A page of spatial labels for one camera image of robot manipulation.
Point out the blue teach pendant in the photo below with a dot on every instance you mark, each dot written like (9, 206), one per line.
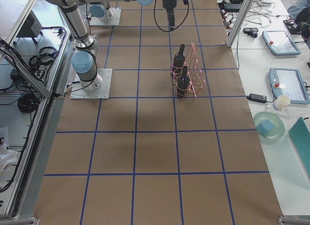
(288, 82)
(280, 43)

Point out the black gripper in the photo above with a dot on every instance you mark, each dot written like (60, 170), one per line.
(170, 2)

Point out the green glass bowl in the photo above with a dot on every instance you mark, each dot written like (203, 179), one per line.
(279, 129)

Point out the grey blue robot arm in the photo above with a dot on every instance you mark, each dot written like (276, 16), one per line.
(101, 10)
(84, 61)

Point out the blue teach pendant far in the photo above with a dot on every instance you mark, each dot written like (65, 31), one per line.
(280, 43)

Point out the blue sponge block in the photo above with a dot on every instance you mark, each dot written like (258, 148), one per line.
(265, 127)

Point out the grey control box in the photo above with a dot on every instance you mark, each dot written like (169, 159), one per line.
(31, 28)

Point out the teal board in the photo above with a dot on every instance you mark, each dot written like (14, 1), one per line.
(300, 136)

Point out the dark wine bottle near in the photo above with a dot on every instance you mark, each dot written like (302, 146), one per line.
(182, 82)

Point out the dark wine bottle far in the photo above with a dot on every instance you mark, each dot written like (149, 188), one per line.
(178, 60)

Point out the aluminium frame post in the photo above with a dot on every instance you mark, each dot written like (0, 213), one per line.
(245, 6)

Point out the dark wine bottle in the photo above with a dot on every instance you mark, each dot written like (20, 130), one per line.
(182, 82)
(178, 60)

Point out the copper wire wine basket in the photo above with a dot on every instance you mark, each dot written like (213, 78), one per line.
(196, 81)

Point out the blue teach pendant near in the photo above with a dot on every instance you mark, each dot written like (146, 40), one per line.
(288, 82)

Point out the black power adapter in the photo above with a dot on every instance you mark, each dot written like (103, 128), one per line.
(257, 98)

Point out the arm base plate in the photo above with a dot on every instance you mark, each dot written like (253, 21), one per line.
(95, 22)
(99, 89)

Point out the white paper cup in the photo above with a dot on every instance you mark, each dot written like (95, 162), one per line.
(281, 102)

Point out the crumpled white cloth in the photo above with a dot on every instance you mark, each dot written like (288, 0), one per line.
(7, 158)

